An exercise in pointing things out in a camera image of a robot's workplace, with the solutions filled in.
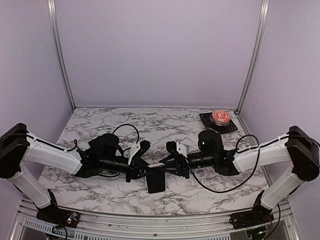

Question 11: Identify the red patterned bowl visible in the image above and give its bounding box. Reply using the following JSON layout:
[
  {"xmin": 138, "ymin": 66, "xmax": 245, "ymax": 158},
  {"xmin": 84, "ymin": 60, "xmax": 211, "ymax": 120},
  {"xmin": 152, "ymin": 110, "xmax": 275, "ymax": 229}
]
[{"xmin": 212, "ymin": 110, "xmax": 231, "ymax": 125}]

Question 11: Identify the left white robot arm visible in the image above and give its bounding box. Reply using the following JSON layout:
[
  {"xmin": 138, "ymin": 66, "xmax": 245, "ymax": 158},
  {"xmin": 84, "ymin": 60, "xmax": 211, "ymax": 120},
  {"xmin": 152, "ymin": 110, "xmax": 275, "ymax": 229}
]
[{"xmin": 0, "ymin": 123, "xmax": 150, "ymax": 223}]

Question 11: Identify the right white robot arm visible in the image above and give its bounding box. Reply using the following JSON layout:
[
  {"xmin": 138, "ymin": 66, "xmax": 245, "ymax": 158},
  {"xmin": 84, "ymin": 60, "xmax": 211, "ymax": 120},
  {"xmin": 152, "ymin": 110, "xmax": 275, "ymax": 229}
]
[{"xmin": 161, "ymin": 125, "xmax": 320, "ymax": 224}]

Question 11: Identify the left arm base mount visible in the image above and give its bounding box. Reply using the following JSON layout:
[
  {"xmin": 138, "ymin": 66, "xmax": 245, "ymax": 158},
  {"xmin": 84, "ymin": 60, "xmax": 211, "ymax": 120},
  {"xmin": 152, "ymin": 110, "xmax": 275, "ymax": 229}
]
[{"xmin": 36, "ymin": 189, "xmax": 80, "ymax": 229}]

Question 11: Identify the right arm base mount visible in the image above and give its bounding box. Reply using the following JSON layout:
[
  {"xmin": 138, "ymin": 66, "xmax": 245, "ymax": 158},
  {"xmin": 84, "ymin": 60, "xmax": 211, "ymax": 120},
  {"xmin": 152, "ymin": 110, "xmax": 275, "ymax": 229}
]
[{"xmin": 229, "ymin": 190, "xmax": 275, "ymax": 230}]

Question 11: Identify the black patterned tray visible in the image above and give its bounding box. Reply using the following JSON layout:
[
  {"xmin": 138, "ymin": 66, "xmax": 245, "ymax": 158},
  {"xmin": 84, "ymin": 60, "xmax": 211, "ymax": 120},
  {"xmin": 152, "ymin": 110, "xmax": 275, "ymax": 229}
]
[{"xmin": 199, "ymin": 112, "xmax": 238, "ymax": 135}]

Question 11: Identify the grey phone case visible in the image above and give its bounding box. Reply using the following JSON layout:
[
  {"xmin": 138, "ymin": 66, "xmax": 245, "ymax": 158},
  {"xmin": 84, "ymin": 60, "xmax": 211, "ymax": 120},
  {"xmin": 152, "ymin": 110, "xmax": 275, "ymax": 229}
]
[{"xmin": 147, "ymin": 162, "xmax": 165, "ymax": 175}]

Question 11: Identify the right aluminium frame post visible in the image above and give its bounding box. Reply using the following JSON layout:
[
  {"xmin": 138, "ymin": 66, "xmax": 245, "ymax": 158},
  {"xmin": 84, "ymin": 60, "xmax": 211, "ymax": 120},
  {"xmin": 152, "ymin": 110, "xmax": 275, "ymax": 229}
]
[{"xmin": 236, "ymin": 0, "xmax": 270, "ymax": 115}]

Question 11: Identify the black smartphone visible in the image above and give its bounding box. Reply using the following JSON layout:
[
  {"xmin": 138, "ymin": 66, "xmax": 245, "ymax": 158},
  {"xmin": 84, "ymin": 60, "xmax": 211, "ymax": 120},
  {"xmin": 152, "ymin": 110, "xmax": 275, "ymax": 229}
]
[{"xmin": 146, "ymin": 168, "xmax": 166, "ymax": 194}]

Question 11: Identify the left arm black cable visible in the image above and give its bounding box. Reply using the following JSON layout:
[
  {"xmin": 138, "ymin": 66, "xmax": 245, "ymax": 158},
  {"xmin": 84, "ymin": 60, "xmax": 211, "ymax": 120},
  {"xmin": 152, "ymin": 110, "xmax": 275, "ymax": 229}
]
[{"xmin": 62, "ymin": 123, "xmax": 140, "ymax": 178}]

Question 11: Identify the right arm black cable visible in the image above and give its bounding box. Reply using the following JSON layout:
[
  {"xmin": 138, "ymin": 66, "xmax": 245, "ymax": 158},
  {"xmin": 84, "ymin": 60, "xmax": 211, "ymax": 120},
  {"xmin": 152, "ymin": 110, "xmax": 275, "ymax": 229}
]
[{"xmin": 191, "ymin": 134, "xmax": 261, "ymax": 194}]

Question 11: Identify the front aluminium rail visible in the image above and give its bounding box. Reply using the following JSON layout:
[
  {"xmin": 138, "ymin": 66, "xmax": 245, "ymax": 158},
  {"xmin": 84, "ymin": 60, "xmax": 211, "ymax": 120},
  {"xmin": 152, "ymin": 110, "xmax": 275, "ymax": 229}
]
[{"xmin": 9, "ymin": 207, "xmax": 301, "ymax": 240}]

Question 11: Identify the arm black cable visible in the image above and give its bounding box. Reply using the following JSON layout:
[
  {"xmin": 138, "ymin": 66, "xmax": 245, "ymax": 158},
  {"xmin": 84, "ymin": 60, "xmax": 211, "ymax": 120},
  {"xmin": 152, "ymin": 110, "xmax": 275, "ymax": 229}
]
[
  {"xmin": 191, "ymin": 134, "xmax": 261, "ymax": 194},
  {"xmin": 62, "ymin": 123, "xmax": 140, "ymax": 178}
]

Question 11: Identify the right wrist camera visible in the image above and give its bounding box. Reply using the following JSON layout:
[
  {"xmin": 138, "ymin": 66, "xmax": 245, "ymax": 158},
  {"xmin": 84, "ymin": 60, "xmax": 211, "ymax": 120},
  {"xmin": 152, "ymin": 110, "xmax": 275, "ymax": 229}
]
[{"xmin": 166, "ymin": 141, "xmax": 188, "ymax": 157}]

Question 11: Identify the left aluminium frame post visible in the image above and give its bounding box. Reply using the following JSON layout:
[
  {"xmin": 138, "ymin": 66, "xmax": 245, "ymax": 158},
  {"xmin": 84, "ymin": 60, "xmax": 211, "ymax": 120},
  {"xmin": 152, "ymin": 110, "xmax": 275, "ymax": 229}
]
[{"xmin": 47, "ymin": 0, "xmax": 76, "ymax": 112}]

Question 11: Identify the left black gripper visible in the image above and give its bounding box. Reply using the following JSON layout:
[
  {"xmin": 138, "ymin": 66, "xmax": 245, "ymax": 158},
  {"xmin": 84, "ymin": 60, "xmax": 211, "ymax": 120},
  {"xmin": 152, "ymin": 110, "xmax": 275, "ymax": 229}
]
[{"xmin": 99, "ymin": 155, "xmax": 156, "ymax": 183}]

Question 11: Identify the clear magsafe phone case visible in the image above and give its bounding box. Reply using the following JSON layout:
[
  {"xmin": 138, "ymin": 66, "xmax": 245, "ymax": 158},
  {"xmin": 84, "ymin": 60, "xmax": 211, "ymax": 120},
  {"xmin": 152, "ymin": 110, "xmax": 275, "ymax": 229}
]
[{"xmin": 194, "ymin": 168, "xmax": 208, "ymax": 180}]

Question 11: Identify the blue phone case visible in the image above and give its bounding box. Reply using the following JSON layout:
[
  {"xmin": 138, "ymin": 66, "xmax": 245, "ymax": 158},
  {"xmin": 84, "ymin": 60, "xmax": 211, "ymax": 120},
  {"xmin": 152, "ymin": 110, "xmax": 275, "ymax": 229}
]
[{"xmin": 184, "ymin": 144, "xmax": 193, "ymax": 154}]

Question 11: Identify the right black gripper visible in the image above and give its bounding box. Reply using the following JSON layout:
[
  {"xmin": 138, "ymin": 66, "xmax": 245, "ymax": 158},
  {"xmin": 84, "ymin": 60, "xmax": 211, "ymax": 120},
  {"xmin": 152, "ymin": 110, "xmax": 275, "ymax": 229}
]
[{"xmin": 159, "ymin": 152, "xmax": 216, "ymax": 180}]

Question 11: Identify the aluminium frame post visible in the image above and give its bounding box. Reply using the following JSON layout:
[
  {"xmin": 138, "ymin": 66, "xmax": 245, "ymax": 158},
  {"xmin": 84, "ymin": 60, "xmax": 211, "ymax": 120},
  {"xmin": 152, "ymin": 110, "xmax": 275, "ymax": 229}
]
[
  {"xmin": 47, "ymin": 0, "xmax": 76, "ymax": 112},
  {"xmin": 236, "ymin": 0, "xmax": 270, "ymax": 115}
]

